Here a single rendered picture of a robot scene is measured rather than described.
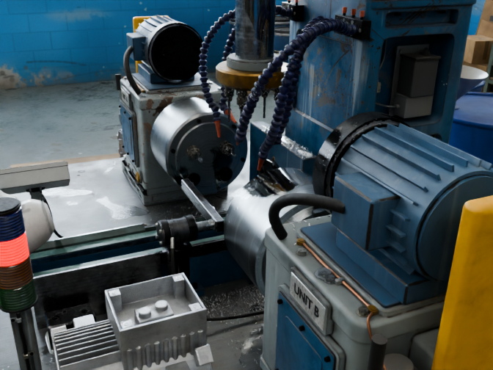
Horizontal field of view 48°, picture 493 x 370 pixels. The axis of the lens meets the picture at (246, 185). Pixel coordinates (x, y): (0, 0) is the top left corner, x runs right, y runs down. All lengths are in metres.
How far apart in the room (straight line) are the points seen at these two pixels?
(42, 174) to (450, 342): 1.06
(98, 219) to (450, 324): 1.28
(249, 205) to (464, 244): 0.54
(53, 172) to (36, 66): 5.38
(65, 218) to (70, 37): 5.08
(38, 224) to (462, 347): 0.84
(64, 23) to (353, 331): 6.21
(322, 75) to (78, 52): 5.55
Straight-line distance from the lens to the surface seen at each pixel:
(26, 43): 6.77
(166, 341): 0.79
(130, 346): 0.78
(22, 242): 0.98
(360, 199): 0.73
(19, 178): 1.47
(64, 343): 0.82
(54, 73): 6.85
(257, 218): 1.08
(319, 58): 1.44
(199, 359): 0.81
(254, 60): 1.28
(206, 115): 1.55
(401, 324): 0.79
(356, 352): 0.79
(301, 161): 1.30
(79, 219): 1.81
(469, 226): 0.67
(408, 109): 1.40
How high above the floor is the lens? 1.62
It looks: 24 degrees down
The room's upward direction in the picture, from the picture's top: 1 degrees clockwise
